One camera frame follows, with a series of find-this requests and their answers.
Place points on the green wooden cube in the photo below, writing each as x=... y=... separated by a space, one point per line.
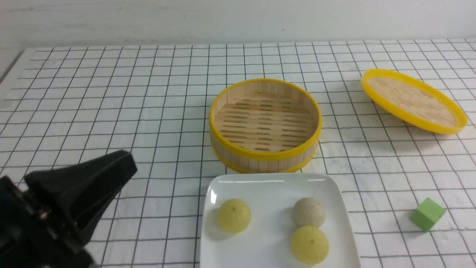
x=427 y=214

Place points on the yellow bamboo steamer lid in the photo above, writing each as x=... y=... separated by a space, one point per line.
x=413 y=101

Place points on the yellow bamboo steamer basket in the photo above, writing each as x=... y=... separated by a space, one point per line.
x=265 y=126

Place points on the yellow steamed bun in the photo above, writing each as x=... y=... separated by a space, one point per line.
x=233 y=216
x=309 y=245

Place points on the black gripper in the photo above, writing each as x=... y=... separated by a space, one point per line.
x=33 y=234

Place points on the beige steamed bun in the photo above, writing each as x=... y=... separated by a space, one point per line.
x=308 y=212

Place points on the white square plate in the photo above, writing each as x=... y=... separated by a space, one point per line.
x=266 y=242

